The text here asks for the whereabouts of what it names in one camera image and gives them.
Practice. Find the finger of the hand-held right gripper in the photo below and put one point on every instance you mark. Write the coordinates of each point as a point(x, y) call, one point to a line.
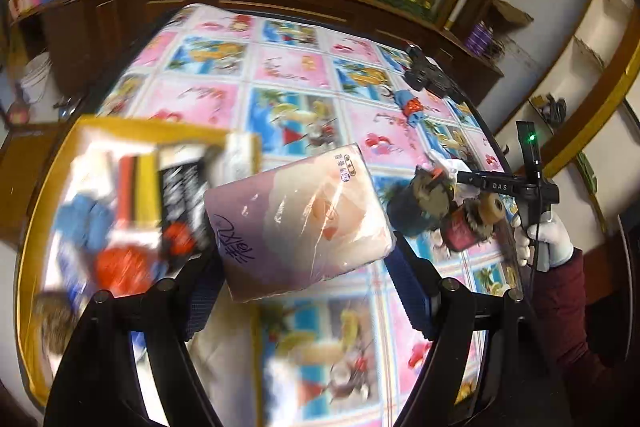
point(490, 183)

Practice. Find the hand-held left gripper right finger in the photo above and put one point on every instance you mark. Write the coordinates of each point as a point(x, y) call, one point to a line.
point(411, 289)

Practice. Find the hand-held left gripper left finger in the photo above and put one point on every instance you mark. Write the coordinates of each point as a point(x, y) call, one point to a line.
point(200, 307)

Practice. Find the pink tissue pack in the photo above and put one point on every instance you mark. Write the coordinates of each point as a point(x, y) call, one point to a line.
point(300, 227)

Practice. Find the blue cloth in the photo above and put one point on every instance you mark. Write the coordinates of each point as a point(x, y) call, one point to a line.
point(82, 217)

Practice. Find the yellow cardboard box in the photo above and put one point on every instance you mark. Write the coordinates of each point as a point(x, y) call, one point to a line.
point(150, 127)

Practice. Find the person's right forearm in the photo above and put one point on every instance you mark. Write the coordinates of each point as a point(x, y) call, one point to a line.
point(565, 307)

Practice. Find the person's right hand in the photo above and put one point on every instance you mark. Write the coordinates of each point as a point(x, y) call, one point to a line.
point(555, 242)

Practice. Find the tan yarn roll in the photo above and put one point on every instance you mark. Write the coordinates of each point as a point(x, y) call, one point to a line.
point(489, 209)

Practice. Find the white plastic bag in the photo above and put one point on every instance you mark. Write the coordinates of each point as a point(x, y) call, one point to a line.
point(447, 164)

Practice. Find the red yarn roll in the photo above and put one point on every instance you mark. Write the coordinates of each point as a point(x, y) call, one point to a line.
point(457, 232)

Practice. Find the small brown yarn roll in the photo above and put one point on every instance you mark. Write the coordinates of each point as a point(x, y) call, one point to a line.
point(430, 192)

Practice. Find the dark teal yarn roll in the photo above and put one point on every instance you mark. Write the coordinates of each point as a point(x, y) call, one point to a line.
point(405, 214)

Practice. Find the red yarn ball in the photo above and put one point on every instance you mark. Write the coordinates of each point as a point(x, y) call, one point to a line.
point(122, 269)

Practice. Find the red and blue toy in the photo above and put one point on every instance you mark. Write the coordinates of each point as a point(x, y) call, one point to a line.
point(410, 104)

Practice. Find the black packet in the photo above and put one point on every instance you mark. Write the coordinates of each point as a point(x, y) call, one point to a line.
point(182, 192)

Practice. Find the black plastic device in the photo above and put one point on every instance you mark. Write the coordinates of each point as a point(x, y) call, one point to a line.
point(425, 74)

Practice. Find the red striped packet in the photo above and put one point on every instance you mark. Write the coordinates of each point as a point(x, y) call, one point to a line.
point(135, 192)

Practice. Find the purple container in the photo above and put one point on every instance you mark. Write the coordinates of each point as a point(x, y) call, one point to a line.
point(478, 39)

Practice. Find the dark brown yarn roll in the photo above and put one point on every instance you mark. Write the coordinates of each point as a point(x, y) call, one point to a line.
point(55, 322)

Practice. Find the printed cartoon tablecloth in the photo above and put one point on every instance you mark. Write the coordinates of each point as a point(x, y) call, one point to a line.
point(300, 67)

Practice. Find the white bucket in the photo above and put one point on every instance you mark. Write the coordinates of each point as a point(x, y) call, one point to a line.
point(35, 79)

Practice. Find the white wall shelf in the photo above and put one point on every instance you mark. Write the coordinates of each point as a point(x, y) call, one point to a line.
point(590, 52)

